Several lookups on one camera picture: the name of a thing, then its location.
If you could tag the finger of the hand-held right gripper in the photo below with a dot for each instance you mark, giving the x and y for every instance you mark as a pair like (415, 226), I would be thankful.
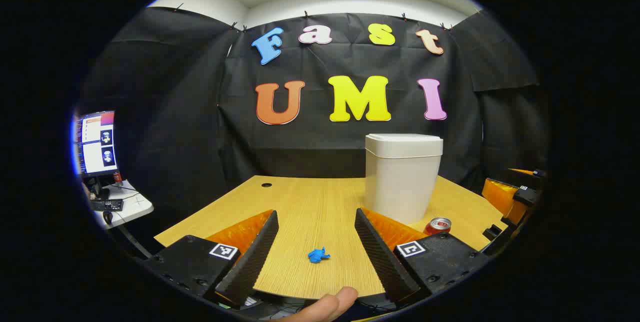
(525, 171)
(500, 194)

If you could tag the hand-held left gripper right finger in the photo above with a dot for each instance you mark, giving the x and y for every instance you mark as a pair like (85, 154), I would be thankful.
(377, 252)

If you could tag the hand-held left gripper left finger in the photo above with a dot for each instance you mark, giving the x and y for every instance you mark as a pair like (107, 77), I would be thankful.
(257, 252)

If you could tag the blue paper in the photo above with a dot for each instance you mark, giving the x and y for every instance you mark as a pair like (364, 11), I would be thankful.
(317, 255)

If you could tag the red pop can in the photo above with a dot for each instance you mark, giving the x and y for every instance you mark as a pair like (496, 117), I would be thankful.
(438, 226)

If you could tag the white desktop garbage bin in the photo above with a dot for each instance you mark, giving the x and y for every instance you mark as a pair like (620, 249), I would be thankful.
(400, 182)

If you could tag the wooden desktop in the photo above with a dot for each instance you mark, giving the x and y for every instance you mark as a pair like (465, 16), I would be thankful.
(310, 207)

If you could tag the small red can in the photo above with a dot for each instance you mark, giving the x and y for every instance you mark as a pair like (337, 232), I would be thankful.
(117, 177)

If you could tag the black backdrop cloth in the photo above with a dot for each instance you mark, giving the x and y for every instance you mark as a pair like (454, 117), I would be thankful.
(325, 147)

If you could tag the white side table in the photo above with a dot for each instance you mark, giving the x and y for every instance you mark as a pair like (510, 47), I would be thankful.
(132, 207)

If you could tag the black computer mouse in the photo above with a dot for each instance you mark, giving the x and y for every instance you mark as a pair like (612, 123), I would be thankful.
(107, 217)

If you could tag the black keyboard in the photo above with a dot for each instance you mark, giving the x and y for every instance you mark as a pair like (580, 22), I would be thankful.
(106, 205)

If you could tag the computer monitor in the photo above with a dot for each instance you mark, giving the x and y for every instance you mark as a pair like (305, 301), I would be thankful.
(95, 147)

